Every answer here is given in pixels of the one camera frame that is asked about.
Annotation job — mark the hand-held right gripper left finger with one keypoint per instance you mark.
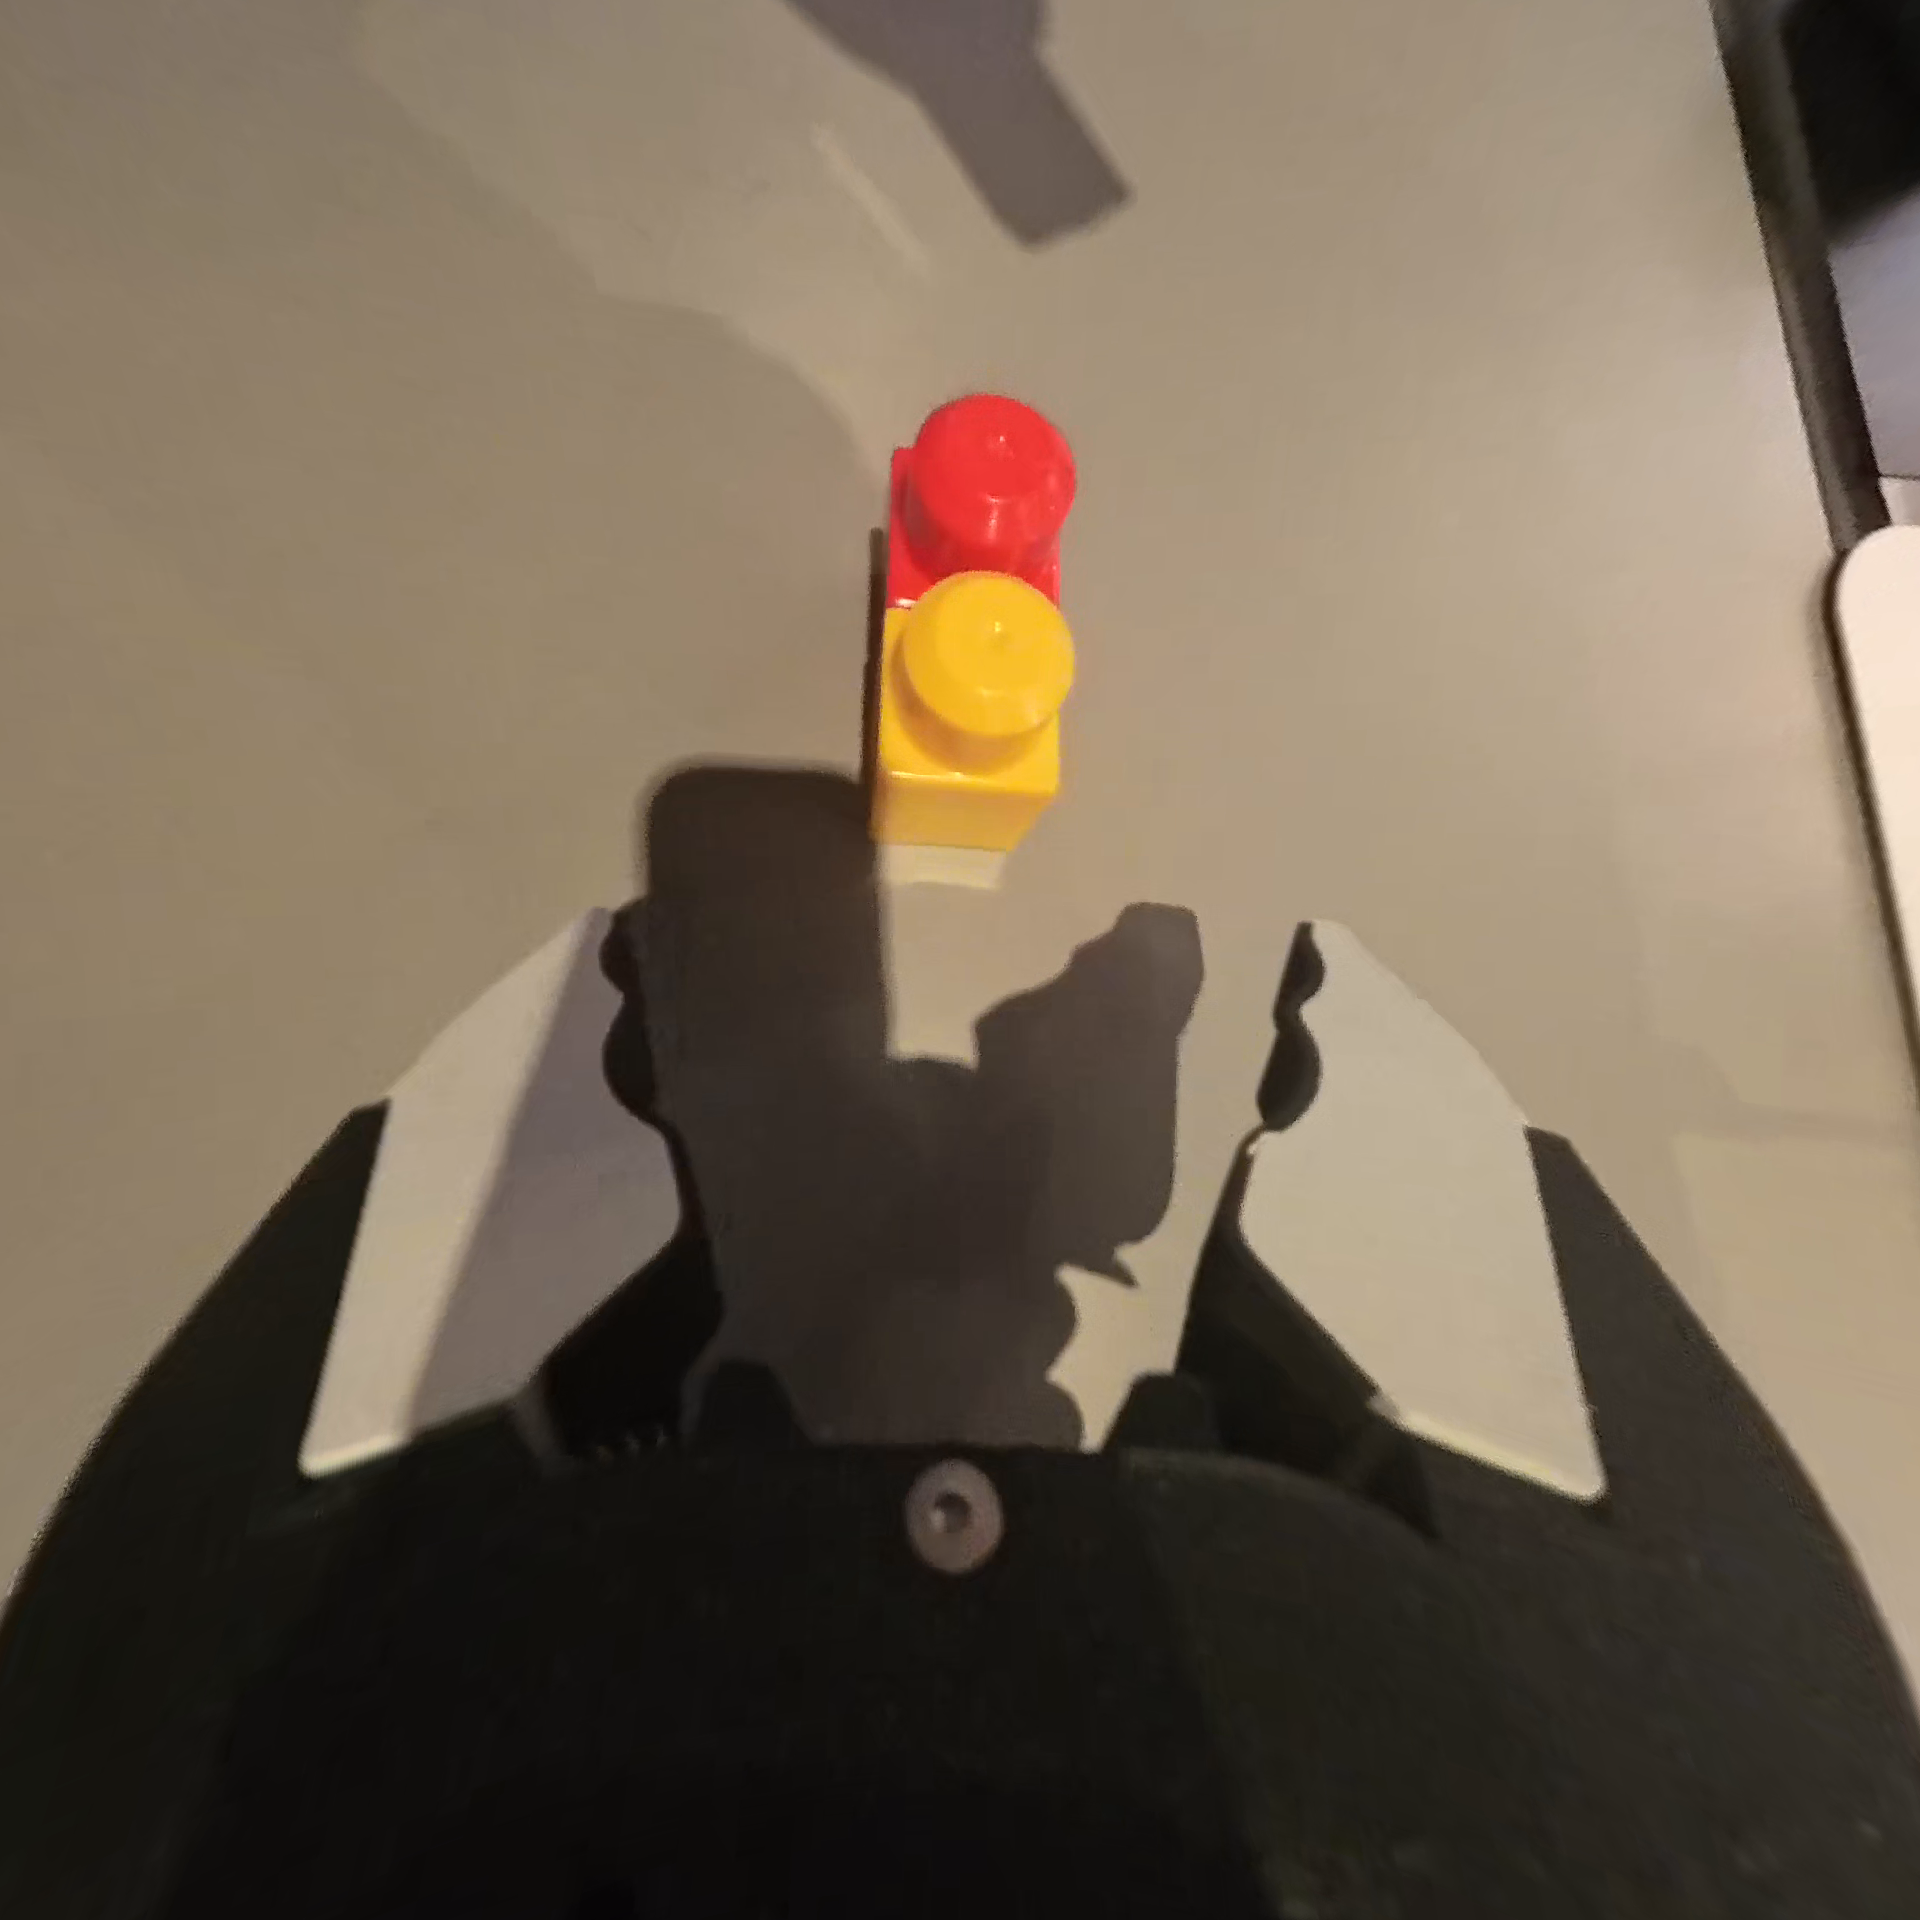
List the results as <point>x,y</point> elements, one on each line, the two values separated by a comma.
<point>452,1201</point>

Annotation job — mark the white document stand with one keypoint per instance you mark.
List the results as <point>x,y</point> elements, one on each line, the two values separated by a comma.
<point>1894,750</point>

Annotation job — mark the red mega block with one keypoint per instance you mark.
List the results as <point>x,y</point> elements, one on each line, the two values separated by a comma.
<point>984,464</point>

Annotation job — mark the yellow single-stud mega block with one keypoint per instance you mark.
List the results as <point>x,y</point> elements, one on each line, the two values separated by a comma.
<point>962,780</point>

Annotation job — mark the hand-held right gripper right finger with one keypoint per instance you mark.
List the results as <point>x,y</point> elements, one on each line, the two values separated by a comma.
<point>1426,1243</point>

